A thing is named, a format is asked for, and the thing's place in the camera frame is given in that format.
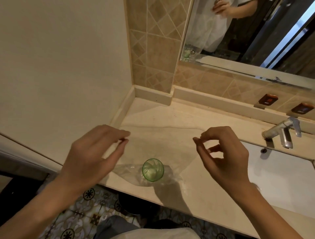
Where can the person's left forearm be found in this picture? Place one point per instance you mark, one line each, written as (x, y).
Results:
(37, 209)

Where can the person's right thumb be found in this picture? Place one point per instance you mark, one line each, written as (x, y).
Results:
(200, 151)

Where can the person's grey trousers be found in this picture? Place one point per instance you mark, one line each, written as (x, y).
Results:
(113, 227)

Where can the person's white shirt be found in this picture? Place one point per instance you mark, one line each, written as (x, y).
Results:
(157, 234)

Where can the clear plastic bag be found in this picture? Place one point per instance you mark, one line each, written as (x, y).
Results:
(157, 147)

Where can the white sink basin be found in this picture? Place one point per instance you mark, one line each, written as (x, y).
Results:
(280, 172)

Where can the person's right hand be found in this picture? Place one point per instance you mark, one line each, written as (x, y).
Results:
(230, 162)

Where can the person's left hand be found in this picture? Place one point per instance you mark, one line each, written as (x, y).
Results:
(88, 157)

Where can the chrome faucet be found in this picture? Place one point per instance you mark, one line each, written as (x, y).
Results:
(283, 130)

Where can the wall mirror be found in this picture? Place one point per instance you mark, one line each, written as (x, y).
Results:
(251, 32)

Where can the black trash bin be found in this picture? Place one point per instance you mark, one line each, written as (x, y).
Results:
(137, 205)

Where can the person's left thumb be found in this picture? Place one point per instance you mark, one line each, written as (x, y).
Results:
(119, 150)

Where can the green glass cup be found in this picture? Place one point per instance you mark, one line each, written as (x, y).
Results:
(153, 170)

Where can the person's right forearm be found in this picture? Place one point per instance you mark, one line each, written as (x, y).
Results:
(265, 211)

